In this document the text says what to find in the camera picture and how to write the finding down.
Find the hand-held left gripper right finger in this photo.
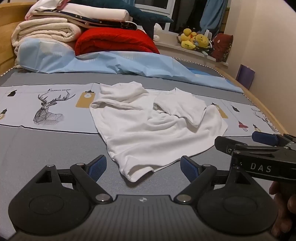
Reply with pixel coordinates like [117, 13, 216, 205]
[173, 155, 255, 204]

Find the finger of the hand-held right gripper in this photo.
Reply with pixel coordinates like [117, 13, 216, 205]
[252, 131, 296, 147]
[215, 136, 287, 154]

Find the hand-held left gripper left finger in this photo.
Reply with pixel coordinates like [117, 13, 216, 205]
[35, 155, 114, 204]

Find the white shirt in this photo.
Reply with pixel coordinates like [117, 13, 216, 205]
[90, 81, 228, 182]

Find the person's right hand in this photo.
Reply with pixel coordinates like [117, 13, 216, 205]
[269, 181, 296, 237]

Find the grey deer print bed sheet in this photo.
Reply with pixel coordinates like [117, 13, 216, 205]
[0, 57, 287, 241]

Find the purple box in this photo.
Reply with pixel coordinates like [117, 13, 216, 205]
[235, 64, 256, 90]

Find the dark red plush toy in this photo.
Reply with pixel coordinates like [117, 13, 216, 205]
[211, 32, 234, 63]

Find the light blue duvet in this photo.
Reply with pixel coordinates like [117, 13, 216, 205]
[17, 38, 244, 93]

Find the yellow plush toys bunch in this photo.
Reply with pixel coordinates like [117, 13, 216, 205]
[178, 28, 212, 51]

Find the red blanket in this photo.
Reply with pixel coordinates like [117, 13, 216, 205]
[74, 28, 160, 56]

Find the blue curtain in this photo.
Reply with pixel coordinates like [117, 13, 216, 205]
[199, 0, 229, 29]

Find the small white plush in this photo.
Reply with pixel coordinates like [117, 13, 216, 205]
[153, 23, 163, 42]

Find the cream folded blanket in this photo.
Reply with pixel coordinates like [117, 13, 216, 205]
[11, 18, 84, 65]

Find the white framed window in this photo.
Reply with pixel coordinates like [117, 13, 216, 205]
[133, 0, 204, 33]

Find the white quilt with navy trim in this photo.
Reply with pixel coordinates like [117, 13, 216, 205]
[31, 2, 139, 31]

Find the wooden headboard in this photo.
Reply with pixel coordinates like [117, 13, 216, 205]
[0, 3, 33, 76]

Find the pink and white cloth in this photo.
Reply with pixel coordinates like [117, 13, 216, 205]
[24, 0, 72, 20]

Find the wooden bed frame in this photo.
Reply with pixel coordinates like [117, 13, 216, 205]
[216, 67, 289, 135]

